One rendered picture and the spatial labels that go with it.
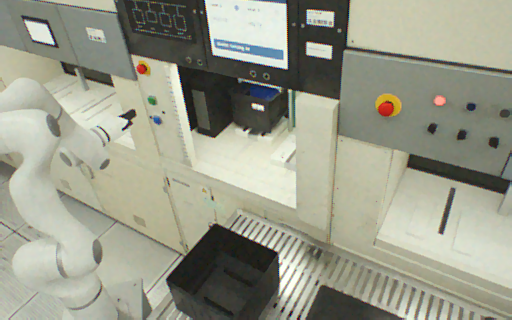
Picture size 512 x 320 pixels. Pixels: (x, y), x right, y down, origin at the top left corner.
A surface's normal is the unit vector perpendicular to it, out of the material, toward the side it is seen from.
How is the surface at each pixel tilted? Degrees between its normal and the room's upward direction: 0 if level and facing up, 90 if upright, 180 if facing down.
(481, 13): 90
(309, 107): 90
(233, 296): 0
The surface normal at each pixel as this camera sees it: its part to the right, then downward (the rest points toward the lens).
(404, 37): -0.52, 0.55
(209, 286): -0.08, -0.79
